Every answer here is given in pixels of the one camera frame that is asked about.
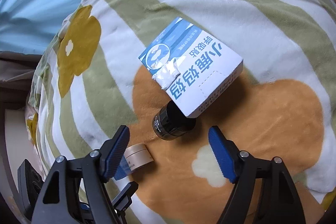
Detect black round jar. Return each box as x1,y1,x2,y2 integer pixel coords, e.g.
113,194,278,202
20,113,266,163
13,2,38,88
152,101,196,140

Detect blue white large box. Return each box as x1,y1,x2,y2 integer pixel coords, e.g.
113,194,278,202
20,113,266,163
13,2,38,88
139,17,243,118

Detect left brown curtain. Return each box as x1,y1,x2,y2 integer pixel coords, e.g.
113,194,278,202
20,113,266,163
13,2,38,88
1,51,42,109

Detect green striped floral blanket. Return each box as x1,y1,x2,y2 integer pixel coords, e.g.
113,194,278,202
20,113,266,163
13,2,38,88
26,0,335,223

